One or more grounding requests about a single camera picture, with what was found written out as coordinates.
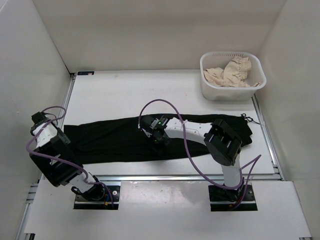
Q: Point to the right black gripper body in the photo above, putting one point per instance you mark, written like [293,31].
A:
[156,139]

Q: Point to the black trousers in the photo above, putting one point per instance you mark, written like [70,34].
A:
[119,140]

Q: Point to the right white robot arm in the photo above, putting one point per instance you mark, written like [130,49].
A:
[221,141]

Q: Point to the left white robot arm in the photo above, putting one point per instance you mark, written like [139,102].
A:
[50,151]

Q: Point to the beige trousers in basket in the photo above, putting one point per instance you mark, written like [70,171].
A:
[233,75]

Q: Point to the white plastic basket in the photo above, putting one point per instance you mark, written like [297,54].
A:
[256,78]

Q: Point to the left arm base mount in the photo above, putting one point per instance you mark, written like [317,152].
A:
[105,201]

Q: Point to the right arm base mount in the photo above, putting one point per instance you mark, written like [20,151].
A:
[223,200]

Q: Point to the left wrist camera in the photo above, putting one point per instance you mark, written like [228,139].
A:
[40,119]

